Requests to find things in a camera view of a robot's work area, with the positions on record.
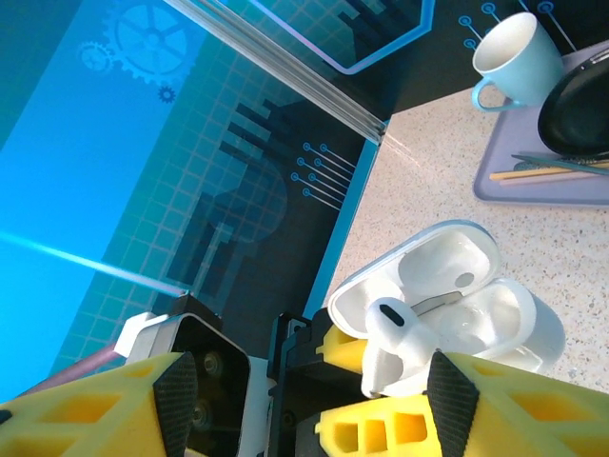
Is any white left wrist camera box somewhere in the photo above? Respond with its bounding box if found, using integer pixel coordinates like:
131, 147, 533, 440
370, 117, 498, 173
113, 293, 275, 457

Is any blue table edge strip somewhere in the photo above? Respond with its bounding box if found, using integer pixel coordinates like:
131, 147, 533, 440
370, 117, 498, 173
302, 137, 384, 329

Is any lavender tray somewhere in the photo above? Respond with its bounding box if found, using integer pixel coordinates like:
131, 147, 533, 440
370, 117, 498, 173
473, 40, 609, 207

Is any white earbud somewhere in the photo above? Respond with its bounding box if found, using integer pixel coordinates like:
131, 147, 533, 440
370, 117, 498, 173
360, 296, 442, 400

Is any white charging case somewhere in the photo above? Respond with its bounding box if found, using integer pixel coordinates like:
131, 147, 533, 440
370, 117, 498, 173
326, 218, 567, 382

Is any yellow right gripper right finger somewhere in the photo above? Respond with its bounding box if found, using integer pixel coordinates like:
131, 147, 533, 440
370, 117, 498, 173
426, 350, 609, 457

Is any aluminium frame post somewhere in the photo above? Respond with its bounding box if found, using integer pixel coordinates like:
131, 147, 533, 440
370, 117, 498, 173
161, 0, 387, 144

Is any black plate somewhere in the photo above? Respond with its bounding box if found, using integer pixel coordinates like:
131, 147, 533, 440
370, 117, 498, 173
537, 47, 609, 161

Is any dark teal chopstick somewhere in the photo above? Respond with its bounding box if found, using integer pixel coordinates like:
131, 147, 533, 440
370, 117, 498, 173
511, 150, 609, 169

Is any beige chopstick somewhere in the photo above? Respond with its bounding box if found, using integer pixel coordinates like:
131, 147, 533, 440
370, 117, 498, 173
489, 161, 609, 181
501, 167, 609, 185

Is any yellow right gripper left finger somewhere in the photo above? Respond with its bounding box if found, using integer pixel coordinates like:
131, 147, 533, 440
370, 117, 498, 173
0, 350, 197, 457

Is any light blue mug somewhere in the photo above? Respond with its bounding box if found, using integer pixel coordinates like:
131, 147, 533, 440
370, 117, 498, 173
470, 11, 567, 113

